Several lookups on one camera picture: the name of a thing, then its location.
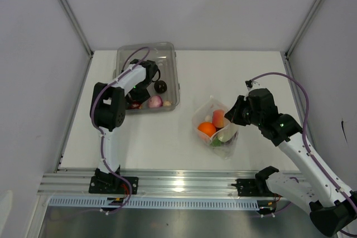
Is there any dark mangosteen fruit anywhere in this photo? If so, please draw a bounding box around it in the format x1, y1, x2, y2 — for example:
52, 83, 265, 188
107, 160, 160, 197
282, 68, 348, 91
154, 80, 167, 94

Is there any pink onion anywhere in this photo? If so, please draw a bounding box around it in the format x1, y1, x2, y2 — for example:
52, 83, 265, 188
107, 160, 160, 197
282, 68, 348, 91
147, 95, 163, 108

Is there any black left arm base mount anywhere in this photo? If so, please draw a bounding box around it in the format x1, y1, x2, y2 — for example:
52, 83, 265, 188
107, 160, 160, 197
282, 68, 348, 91
89, 168, 139, 195

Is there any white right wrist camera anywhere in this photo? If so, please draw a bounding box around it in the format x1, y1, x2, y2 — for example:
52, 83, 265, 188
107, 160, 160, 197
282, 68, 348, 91
245, 80, 262, 91

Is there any white radish with leaves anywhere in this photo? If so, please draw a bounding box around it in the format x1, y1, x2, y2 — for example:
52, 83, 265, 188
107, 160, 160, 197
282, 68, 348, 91
210, 124, 239, 147

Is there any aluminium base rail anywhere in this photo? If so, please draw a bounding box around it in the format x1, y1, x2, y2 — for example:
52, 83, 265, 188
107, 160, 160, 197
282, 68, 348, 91
37, 169, 257, 199

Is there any purple grape bunch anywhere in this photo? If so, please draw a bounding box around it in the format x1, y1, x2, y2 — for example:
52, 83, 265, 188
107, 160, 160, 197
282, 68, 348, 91
221, 137, 236, 147

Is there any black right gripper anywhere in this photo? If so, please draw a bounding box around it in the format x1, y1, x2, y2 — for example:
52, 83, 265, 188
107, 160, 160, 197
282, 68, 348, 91
224, 95, 263, 127

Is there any right aluminium frame post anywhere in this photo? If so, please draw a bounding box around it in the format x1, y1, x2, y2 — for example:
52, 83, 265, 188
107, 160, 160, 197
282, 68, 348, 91
284, 0, 325, 60

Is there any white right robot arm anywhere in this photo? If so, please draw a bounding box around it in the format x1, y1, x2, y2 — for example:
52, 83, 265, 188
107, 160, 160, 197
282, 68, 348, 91
225, 88, 356, 237

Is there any garlic bulb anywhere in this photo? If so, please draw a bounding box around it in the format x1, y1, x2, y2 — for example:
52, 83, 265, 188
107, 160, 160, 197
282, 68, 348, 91
163, 101, 172, 106

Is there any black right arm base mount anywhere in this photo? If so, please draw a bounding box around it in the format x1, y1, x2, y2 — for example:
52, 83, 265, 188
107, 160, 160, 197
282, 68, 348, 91
231, 166, 279, 197

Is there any peach fruit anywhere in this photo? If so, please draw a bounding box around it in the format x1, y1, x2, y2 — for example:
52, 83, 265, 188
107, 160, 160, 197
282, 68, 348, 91
212, 109, 230, 128

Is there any clear zip top bag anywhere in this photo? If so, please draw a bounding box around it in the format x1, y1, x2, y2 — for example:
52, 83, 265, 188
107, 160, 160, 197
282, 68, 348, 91
191, 97, 239, 159

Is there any left aluminium frame post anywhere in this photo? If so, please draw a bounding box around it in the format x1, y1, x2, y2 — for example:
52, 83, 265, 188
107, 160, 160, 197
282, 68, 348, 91
58, 0, 93, 57

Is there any grey plastic food bin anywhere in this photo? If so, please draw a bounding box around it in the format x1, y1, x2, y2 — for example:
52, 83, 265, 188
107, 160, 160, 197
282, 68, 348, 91
113, 42, 180, 114

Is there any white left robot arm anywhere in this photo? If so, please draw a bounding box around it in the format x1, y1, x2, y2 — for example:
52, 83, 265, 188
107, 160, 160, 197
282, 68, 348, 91
90, 59, 160, 193

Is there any aluminium frame post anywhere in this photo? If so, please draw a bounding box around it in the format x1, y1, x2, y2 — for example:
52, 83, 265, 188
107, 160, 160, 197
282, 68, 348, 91
58, 0, 93, 57
284, 0, 325, 60

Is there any orange fruit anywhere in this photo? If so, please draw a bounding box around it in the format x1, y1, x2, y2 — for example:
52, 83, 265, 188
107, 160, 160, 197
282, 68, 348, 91
197, 122, 216, 139

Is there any dark red apple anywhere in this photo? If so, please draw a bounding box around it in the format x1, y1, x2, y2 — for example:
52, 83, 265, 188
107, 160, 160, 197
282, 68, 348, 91
128, 103, 142, 110

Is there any white slotted cable duct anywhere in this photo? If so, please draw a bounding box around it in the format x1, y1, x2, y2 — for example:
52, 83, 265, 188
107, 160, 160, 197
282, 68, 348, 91
49, 196, 259, 211

